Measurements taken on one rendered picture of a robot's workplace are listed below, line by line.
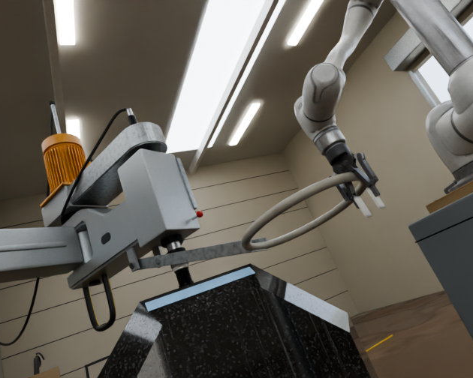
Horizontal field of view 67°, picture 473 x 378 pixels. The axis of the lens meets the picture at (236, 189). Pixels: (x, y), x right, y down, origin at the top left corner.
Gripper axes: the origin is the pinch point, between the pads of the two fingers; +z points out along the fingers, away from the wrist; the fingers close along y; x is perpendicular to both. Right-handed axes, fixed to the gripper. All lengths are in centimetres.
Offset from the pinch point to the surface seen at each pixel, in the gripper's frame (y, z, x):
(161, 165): 72, -67, 14
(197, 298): 36, 4, 44
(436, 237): -3.3, 16.5, -17.7
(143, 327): 42, 5, 59
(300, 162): 372, -274, -547
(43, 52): 225, -328, -5
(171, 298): 40, 1, 50
